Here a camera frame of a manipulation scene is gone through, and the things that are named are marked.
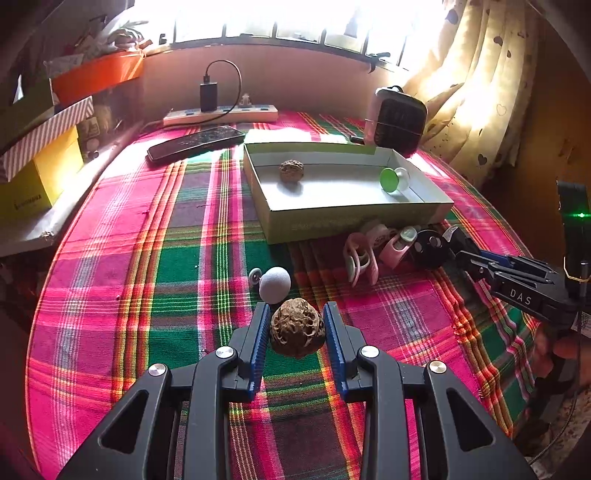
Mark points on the black smartphone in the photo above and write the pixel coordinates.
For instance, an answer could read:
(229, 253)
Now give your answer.
(188, 146)

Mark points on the black charger adapter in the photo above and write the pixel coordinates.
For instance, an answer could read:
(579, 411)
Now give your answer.
(208, 97)

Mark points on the pink cable winder clip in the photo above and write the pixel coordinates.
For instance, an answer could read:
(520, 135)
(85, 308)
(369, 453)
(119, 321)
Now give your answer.
(360, 259)

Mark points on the white round device with cable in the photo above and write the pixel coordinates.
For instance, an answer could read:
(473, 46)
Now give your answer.
(377, 233)

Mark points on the orange box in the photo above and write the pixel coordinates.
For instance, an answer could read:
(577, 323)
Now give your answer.
(97, 75)

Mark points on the small grey fan heater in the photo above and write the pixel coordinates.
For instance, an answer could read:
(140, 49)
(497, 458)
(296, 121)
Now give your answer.
(395, 120)

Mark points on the plaid pink green cloth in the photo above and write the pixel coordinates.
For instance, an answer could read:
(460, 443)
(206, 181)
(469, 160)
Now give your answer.
(153, 269)

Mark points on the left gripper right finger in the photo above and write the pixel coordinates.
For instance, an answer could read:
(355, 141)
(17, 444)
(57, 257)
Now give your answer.
(457, 437)

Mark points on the cream heart pattern curtain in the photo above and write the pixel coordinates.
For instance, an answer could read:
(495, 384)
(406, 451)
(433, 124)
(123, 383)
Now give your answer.
(476, 83)

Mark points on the white power strip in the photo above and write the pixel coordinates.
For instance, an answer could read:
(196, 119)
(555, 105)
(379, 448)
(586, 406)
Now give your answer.
(224, 115)

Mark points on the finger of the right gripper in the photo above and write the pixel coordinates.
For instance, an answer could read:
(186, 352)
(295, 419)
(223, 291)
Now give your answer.
(517, 265)
(471, 261)

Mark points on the white round knob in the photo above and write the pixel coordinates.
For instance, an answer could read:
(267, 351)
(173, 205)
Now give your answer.
(274, 285)

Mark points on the pink clip with green pad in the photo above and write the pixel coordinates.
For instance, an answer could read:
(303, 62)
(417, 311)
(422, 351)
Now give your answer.
(397, 247)

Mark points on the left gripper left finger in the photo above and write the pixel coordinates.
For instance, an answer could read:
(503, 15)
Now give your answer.
(186, 406)

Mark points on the person's right hand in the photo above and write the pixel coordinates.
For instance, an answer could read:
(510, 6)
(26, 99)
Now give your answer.
(569, 347)

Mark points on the green white cardboard tray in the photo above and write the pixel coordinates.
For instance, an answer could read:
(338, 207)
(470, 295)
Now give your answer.
(340, 190)

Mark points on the green silver spool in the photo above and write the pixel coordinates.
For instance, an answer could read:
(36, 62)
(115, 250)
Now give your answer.
(394, 180)

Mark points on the small beige plug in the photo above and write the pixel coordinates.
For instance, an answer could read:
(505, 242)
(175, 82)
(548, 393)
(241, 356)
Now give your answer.
(245, 101)

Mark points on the green box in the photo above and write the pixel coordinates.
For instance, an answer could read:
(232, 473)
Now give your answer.
(35, 107)

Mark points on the black three-button remote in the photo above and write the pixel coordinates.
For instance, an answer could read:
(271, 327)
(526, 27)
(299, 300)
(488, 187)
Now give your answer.
(430, 249)

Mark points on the large brown walnut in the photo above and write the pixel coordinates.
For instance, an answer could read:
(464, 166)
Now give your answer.
(296, 329)

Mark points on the yellow box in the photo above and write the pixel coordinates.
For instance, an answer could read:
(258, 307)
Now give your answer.
(36, 188)

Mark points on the small brown walnut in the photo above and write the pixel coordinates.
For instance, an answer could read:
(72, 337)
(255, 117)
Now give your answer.
(291, 171)

